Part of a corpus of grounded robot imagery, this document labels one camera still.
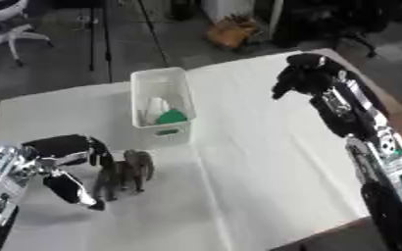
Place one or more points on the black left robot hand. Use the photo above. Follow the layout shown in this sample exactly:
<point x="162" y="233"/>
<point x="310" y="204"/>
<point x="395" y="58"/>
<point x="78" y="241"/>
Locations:
<point x="58" y="145"/>

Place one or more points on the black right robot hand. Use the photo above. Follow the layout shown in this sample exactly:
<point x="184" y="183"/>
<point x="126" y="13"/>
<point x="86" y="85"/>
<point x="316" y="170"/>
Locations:
<point x="307" y="73"/>

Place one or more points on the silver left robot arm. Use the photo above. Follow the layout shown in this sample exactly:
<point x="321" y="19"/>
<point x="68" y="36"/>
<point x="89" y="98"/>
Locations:
<point x="7" y="183"/>

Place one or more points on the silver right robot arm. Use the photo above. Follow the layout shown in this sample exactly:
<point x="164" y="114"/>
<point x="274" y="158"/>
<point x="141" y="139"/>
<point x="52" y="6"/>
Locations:
<point x="390" y="183"/>

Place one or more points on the white plastic box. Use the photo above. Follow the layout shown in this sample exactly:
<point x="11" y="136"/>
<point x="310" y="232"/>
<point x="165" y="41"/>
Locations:
<point x="161" y="108"/>

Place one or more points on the black office chair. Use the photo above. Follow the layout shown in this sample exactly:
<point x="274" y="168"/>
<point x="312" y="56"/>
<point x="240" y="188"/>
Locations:
<point x="330" y="19"/>

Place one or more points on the grey toy elephant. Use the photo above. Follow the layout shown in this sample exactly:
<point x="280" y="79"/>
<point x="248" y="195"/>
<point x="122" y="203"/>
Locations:
<point x="131" y="170"/>

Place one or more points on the white toy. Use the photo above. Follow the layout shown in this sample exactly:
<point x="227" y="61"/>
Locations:
<point x="156" y="106"/>

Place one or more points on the green toy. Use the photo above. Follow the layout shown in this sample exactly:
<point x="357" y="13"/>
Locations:
<point x="171" y="116"/>

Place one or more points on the black tripod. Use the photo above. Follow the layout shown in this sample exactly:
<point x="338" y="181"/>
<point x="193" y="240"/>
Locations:
<point x="98" y="36"/>

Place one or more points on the white office chair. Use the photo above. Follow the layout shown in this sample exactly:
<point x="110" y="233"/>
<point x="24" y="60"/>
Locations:
<point x="7" y="27"/>

